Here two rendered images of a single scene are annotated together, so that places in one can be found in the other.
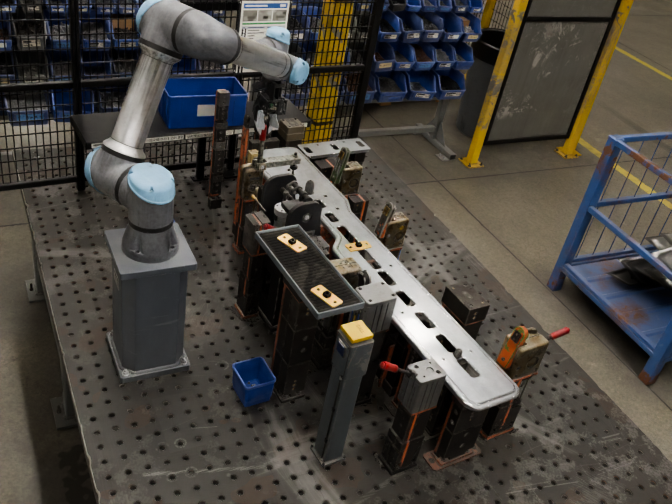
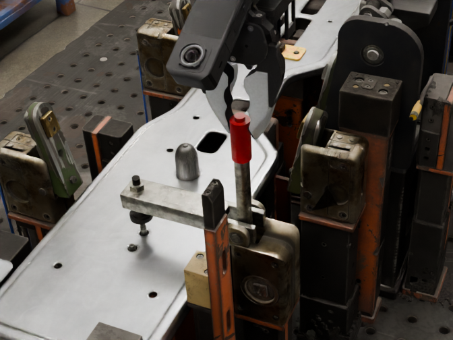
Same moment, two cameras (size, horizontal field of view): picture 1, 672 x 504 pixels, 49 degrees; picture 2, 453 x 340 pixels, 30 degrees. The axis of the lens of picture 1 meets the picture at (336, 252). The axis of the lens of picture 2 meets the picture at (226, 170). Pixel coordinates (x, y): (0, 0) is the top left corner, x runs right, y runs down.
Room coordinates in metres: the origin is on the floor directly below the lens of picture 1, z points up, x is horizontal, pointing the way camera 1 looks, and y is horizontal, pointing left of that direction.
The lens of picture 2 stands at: (2.60, 0.96, 1.72)
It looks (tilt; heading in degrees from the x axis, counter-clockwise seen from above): 39 degrees down; 243
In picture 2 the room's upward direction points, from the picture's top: 4 degrees counter-clockwise
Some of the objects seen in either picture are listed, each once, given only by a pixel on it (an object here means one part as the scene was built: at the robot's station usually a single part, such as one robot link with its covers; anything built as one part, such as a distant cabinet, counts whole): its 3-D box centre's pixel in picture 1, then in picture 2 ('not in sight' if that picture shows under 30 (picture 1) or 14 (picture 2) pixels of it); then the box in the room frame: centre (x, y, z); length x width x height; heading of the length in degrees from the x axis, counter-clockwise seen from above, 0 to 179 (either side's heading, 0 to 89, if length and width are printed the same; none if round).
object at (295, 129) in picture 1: (286, 162); not in sight; (2.63, 0.27, 0.88); 0.08 x 0.08 x 0.36; 36
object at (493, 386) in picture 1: (363, 250); (279, 46); (1.95, -0.08, 1.00); 1.38 x 0.22 x 0.02; 36
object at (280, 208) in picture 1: (285, 253); (381, 137); (1.92, 0.16, 0.94); 0.18 x 0.13 x 0.49; 36
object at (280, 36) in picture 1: (276, 46); not in sight; (2.23, 0.31, 1.49); 0.09 x 0.08 x 0.11; 151
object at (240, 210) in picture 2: (261, 145); (242, 175); (2.25, 0.32, 1.13); 0.04 x 0.02 x 0.16; 36
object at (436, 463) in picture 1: (465, 420); not in sight; (1.45, -0.44, 0.84); 0.18 x 0.06 x 0.29; 126
